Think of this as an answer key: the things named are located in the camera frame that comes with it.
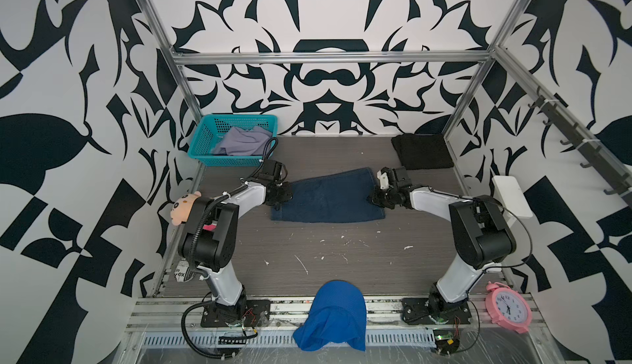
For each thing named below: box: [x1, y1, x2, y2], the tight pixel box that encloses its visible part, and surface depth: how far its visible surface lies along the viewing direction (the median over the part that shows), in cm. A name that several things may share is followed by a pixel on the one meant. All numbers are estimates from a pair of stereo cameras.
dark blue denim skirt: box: [270, 167, 386, 224], surface depth 98 cm
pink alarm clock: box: [485, 281, 533, 335], surface depth 75 cm
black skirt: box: [390, 133, 455, 170], surface depth 115 cm
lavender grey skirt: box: [210, 126, 273, 156], surface depth 110 cm
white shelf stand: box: [492, 175, 534, 226], surface depth 76 cm
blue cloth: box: [292, 280, 368, 352], surface depth 70 cm
